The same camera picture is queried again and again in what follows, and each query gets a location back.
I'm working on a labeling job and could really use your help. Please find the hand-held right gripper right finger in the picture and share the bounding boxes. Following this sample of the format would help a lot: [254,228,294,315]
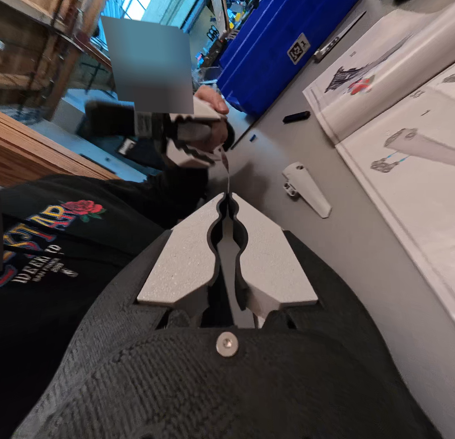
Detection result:
[227,192,319,319]

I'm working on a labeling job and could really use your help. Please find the blue storage bin with tag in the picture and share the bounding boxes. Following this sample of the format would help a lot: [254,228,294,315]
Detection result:
[216,0,365,117]

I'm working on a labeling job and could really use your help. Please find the grey wedge toy panel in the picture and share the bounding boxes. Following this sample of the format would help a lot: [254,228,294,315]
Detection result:
[282,162,332,219]

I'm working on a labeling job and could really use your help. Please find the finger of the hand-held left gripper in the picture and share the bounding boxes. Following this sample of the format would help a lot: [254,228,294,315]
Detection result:
[166,140,223,168]
[170,97,229,143]

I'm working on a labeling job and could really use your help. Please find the wooden table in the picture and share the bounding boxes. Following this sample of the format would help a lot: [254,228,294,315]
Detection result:
[0,112,119,189]

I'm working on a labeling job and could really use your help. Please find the person's left hand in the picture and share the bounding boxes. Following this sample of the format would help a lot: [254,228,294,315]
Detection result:
[195,85,230,115]

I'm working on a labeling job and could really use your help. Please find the clear toy sticker sheet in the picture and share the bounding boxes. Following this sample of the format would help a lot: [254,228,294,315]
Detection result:
[220,148,232,198]

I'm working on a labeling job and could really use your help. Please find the toy instruction booklet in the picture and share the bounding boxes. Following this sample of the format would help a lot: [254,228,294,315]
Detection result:
[302,3,455,322]

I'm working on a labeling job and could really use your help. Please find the person's left forearm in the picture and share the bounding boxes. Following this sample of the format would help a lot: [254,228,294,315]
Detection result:
[142,151,214,230]

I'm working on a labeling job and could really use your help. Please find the black toy axle rod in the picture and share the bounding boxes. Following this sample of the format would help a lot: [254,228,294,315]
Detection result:
[230,118,259,151]

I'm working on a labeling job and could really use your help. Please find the grey desk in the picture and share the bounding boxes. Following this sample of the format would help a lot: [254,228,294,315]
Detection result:
[204,0,455,439]

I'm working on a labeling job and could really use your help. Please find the grey tapered toy piece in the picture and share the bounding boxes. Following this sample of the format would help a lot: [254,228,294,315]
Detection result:
[313,11,367,62]

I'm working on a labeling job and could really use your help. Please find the white board on stand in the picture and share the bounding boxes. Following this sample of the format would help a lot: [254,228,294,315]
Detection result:
[207,0,230,37]

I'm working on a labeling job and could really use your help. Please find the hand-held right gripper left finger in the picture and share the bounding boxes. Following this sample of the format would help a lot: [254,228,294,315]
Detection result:
[136,192,228,319]

